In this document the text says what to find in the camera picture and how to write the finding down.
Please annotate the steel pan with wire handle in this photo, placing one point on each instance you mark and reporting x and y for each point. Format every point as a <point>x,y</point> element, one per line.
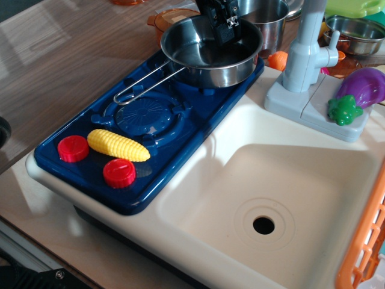
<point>193,56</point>

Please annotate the red stove knob right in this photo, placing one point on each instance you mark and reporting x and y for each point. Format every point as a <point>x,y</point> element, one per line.
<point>119,173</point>

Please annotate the orange dish rack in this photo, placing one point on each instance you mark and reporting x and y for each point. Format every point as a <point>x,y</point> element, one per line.
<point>363,265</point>

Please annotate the yellow toy corn cob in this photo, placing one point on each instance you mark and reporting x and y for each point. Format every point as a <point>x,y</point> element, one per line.
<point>118,146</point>

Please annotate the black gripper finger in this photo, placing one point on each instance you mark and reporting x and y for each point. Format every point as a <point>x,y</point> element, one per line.
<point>224,18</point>

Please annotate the steel bowl with handles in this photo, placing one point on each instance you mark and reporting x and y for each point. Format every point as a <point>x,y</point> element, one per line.
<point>358,36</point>

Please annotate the transparent orange toy pot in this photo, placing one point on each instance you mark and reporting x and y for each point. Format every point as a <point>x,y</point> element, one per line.
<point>165,19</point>

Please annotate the red stove knob left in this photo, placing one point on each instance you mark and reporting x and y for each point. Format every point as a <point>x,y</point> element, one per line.
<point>73,148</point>

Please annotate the transparent orange lid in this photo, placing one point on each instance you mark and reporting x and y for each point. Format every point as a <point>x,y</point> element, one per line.
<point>344,67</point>

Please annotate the cream toy sink unit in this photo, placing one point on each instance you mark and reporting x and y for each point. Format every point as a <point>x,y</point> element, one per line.
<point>263,203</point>

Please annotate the green plastic lid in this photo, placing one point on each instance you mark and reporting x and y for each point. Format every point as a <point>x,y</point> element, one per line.
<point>354,8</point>

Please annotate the purple toy eggplant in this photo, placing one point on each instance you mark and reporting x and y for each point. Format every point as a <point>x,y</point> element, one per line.
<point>359,90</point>

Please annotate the orange toy carrot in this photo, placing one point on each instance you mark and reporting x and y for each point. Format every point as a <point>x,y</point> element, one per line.
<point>278,60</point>

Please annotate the black bracket with screw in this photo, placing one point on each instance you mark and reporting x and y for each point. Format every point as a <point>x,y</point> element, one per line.
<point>14,275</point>

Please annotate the tall steel pot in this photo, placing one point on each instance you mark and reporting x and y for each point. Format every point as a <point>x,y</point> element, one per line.
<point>270,17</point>

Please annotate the blue toy stove top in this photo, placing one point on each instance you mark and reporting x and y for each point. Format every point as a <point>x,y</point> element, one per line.
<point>169,118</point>

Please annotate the red stove knob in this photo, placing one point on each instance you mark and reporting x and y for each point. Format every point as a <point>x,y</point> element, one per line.
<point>119,173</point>
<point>73,148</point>

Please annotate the grey toy faucet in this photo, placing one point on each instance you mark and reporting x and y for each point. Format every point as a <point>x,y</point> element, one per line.
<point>301,93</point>

